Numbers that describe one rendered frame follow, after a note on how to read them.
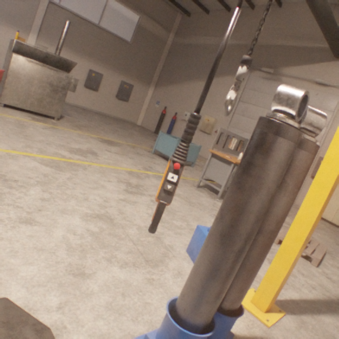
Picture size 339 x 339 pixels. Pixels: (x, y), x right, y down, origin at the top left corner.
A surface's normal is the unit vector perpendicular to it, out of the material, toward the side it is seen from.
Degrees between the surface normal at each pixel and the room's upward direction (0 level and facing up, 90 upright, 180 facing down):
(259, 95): 90
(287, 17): 90
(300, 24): 90
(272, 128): 90
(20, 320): 0
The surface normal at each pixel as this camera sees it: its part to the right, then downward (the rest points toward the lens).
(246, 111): -0.66, -0.11
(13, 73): 0.59, 0.39
